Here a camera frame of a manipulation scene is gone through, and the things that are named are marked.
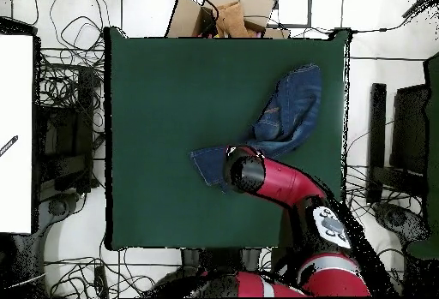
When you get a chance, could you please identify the blue denim jeans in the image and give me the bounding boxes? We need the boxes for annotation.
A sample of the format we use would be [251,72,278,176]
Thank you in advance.
[189,63,323,194]

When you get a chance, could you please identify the black flat panel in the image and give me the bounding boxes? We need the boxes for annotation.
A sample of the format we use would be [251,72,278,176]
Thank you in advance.
[390,84,430,176]

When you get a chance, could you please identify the dark green table cloth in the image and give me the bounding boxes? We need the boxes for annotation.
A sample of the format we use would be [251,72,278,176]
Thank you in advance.
[103,26,352,252]

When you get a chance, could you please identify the tan cloth in box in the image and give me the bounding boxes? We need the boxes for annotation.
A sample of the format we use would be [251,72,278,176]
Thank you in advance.
[214,1,250,39]

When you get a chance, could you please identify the brown cardboard box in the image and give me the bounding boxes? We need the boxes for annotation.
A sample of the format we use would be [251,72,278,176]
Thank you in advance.
[165,0,292,39]

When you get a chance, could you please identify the dark green cloth sheet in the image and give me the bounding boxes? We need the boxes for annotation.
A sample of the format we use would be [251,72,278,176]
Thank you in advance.
[407,51,439,259]

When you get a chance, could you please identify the black equipment rack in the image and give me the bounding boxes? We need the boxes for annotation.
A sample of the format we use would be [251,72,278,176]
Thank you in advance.
[33,65,95,194]

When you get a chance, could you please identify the black power strip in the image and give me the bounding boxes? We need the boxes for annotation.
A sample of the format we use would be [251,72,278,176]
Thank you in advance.
[93,265,110,298]

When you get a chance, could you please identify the white board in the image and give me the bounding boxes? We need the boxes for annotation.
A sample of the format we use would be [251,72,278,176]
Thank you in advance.
[0,33,34,235]

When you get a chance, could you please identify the black strip with white print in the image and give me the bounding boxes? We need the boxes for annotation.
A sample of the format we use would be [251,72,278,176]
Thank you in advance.
[0,135,19,158]

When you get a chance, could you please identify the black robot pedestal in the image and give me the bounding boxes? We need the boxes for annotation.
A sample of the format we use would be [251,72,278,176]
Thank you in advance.
[179,248,272,274]

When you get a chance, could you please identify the black upright post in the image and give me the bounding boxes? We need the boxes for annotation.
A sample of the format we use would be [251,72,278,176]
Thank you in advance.
[366,82,388,206]

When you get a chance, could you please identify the dark metal frame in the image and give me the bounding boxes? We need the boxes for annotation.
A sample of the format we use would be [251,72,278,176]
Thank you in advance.
[262,0,313,29]

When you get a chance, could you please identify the black cable tangle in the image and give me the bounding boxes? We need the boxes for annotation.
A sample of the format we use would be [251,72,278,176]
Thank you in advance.
[33,0,107,108]
[373,243,406,296]
[44,255,162,298]

